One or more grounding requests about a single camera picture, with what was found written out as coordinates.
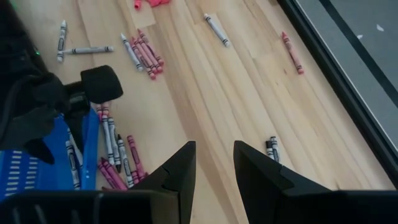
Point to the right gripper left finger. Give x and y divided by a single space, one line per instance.
174 186

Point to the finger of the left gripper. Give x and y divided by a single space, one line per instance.
40 151
101 84

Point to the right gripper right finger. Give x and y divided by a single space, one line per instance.
264 193

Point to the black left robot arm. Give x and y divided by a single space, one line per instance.
18 37

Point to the blue plastic basket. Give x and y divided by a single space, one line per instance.
46 174

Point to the pink foam earplug pile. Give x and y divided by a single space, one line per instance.
157 2

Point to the brown crayon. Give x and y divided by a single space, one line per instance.
292 53

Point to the white paper scrap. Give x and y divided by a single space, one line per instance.
380 27
359 36

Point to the black aluminium table frame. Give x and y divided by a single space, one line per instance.
342 84

